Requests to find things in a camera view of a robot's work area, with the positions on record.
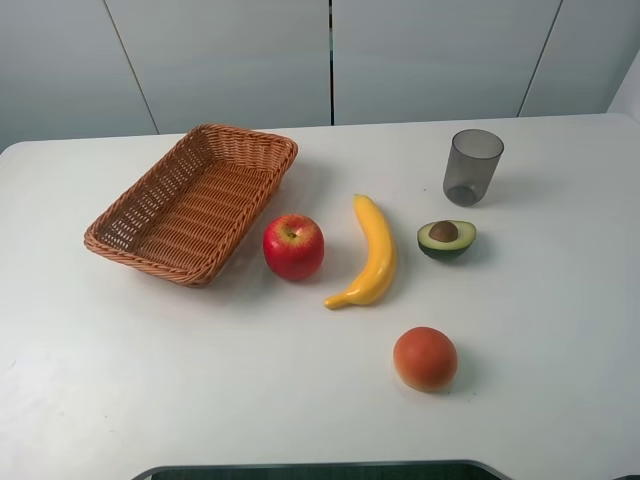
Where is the yellow banana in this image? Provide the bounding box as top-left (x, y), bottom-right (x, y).
top-left (324, 194), bottom-right (397, 310)

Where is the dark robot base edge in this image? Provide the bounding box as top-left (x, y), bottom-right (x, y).
top-left (135, 460), bottom-right (506, 480)

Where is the brown wicker basket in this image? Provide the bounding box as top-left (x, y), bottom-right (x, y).
top-left (84, 124), bottom-right (298, 287)

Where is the red apple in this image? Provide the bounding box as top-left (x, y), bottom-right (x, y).
top-left (263, 214), bottom-right (325, 281)

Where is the halved avocado with pit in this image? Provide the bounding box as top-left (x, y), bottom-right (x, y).
top-left (417, 220), bottom-right (477, 261)

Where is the orange-red peach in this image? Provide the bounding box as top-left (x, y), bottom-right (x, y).
top-left (393, 327), bottom-right (458, 392)

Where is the grey translucent plastic cup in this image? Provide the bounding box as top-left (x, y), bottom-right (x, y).
top-left (443, 129), bottom-right (504, 207)

